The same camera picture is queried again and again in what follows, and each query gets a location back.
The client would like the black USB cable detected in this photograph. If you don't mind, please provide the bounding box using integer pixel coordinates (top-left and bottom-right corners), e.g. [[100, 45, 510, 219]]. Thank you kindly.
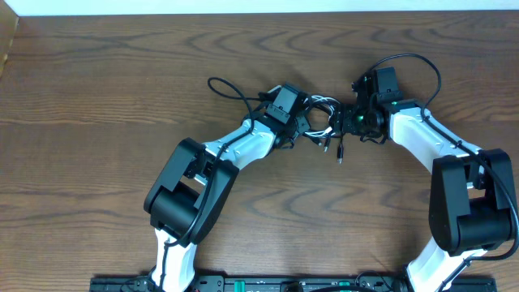
[[302, 95, 345, 165]]

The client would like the white USB cable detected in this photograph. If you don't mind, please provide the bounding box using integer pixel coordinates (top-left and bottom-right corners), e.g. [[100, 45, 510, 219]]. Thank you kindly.
[[303, 95, 341, 139]]

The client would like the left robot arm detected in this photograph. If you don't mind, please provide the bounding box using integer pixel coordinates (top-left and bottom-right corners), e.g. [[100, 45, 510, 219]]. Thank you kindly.
[[144, 84, 312, 291]]

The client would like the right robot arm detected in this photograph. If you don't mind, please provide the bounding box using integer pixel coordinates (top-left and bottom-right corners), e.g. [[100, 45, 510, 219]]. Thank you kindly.
[[339, 67, 518, 291]]

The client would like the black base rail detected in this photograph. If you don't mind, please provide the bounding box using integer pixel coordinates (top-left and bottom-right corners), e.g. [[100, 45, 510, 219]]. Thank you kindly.
[[88, 273, 498, 292]]

